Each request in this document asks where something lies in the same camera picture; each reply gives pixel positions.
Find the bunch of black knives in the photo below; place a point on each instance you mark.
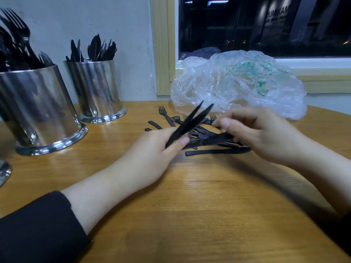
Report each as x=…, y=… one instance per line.
x=93, y=52

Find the dark parked car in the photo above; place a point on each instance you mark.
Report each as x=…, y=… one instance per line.
x=200, y=53

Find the person's left forearm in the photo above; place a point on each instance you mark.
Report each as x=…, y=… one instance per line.
x=49, y=227

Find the clear plastic bag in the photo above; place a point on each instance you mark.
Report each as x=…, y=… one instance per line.
x=241, y=82

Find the person's right hand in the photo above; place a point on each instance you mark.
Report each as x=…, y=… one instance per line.
x=263, y=134

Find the pile of black plastic cutlery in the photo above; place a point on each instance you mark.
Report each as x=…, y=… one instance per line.
x=214, y=140

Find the bunch of black forks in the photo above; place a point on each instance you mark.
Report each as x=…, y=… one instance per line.
x=22, y=46

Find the person's left hand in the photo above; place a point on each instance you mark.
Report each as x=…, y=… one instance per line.
x=145, y=159

